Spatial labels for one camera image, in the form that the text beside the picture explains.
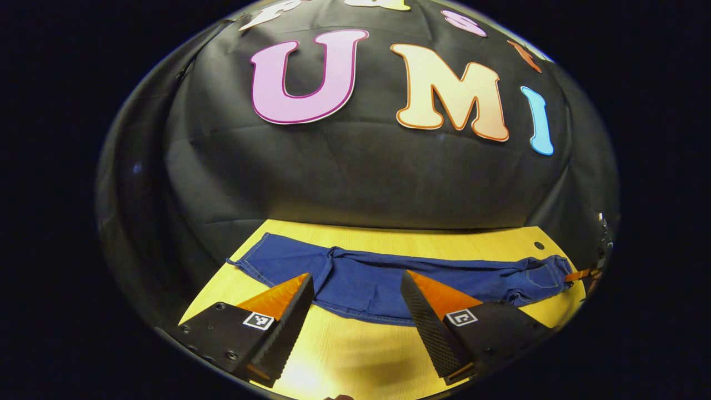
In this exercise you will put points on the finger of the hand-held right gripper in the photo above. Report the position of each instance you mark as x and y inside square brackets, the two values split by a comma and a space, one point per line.
[580, 274]

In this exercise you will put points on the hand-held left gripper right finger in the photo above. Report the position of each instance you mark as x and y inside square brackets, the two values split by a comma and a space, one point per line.
[430, 333]

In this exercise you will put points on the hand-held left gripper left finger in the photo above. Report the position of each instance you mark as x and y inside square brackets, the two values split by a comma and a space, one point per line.
[289, 333]

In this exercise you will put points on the blue denim jeans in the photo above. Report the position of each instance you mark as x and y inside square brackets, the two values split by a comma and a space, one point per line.
[366, 280]

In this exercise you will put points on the black backdrop cloth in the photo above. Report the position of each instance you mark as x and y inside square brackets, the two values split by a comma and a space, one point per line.
[355, 172]

